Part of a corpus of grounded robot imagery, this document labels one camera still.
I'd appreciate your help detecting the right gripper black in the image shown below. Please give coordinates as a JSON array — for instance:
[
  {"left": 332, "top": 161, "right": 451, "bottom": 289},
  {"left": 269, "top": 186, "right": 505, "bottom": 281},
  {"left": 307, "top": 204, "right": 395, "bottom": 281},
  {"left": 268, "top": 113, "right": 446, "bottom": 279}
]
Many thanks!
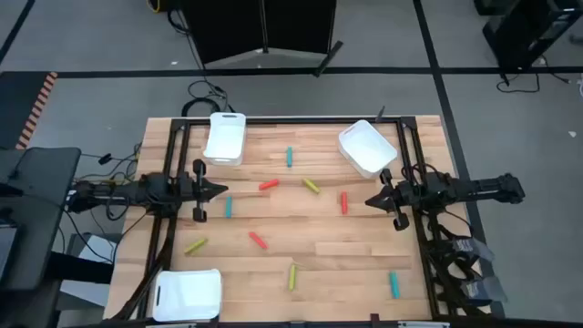
[{"left": 364, "top": 168, "right": 418, "bottom": 232}]

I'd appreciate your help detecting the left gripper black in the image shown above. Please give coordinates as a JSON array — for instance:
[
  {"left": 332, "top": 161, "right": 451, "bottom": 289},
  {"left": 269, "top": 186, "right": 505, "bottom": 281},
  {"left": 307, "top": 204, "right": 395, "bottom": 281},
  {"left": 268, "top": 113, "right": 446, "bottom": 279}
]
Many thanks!
[{"left": 179, "top": 159, "right": 229, "bottom": 223}]

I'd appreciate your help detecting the white plastic bin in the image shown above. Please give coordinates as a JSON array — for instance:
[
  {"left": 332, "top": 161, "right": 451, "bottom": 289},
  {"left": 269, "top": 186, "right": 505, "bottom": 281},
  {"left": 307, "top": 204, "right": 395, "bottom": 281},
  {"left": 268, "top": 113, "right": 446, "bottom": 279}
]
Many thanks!
[
  {"left": 202, "top": 111, "right": 248, "bottom": 168},
  {"left": 337, "top": 118, "right": 399, "bottom": 179},
  {"left": 151, "top": 268, "right": 224, "bottom": 323}
]

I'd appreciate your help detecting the grey weight bag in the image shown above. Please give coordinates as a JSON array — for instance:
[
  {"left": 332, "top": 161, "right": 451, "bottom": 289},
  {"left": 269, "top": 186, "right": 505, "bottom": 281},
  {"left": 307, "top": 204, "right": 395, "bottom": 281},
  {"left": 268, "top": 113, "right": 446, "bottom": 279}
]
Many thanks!
[
  {"left": 450, "top": 236, "right": 496, "bottom": 263},
  {"left": 459, "top": 275, "right": 509, "bottom": 306}
]

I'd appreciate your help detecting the white flat box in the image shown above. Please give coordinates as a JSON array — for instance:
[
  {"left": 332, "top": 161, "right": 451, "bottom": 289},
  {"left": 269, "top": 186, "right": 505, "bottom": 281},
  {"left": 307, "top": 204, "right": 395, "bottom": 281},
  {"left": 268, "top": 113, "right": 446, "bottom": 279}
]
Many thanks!
[{"left": 67, "top": 232, "right": 122, "bottom": 265}]

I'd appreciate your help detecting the black folding panel stand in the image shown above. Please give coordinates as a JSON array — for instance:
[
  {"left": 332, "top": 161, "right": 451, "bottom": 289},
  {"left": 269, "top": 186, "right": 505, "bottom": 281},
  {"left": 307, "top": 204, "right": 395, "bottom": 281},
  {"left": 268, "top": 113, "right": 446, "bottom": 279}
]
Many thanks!
[{"left": 179, "top": 0, "right": 345, "bottom": 78}]

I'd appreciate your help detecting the black side desk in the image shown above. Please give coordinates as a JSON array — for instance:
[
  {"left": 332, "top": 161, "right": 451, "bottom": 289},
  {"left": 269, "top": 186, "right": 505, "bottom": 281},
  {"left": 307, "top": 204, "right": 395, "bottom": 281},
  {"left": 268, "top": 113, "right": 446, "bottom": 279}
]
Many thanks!
[{"left": 0, "top": 146, "right": 115, "bottom": 328}]

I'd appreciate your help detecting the black mat orange striped edge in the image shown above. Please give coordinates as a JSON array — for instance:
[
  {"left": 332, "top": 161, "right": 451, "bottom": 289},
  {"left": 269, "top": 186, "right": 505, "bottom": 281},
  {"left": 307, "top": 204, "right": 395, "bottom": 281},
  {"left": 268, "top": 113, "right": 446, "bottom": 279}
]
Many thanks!
[{"left": 0, "top": 71, "right": 59, "bottom": 150}]

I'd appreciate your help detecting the black equipment cart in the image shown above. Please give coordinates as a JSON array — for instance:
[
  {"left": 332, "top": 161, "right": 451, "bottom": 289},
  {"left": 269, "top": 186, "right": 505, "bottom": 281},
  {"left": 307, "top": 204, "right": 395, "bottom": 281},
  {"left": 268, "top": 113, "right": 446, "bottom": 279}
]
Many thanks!
[{"left": 473, "top": 0, "right": 583, "bottom": 74}]

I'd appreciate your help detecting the thick black coiled cable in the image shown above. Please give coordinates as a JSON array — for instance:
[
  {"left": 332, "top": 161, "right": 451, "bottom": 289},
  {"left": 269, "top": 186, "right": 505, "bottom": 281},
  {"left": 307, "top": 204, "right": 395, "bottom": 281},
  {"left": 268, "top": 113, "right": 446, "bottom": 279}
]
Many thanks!
[{"left": 180, "top": 97, "right": 236, "bottom": 118}]

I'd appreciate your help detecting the black aluminium table frame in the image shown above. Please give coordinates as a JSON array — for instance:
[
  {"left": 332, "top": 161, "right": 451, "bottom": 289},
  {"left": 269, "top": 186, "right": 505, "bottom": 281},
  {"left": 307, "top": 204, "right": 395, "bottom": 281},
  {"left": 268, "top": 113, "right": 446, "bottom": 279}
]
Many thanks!
[{"left": 108, "top": 115, "right": 497, "bottom": 328}]

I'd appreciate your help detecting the thin black floor cable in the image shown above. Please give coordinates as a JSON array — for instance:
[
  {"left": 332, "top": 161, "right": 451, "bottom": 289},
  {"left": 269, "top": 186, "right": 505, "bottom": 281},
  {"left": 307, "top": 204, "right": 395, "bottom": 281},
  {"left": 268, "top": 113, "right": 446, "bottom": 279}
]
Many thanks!
[{"left": 166, "top": 6, "right": 229, "bottom": 113}]

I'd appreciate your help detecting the black cable under desk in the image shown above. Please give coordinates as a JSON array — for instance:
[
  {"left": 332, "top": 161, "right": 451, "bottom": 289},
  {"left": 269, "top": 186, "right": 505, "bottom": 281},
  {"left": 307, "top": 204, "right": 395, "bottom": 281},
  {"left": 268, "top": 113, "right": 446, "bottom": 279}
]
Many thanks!
[{"left": 56, "top": 207, "right": 151, "bottom": 265}]

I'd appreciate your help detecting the black floor cable with plug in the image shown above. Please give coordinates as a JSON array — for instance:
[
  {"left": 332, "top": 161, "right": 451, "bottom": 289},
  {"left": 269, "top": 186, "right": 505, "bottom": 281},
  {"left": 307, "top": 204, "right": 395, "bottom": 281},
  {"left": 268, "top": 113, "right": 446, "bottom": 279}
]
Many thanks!
[{"left": 495, "top": 71, "right": 570, "bottom": 95}]

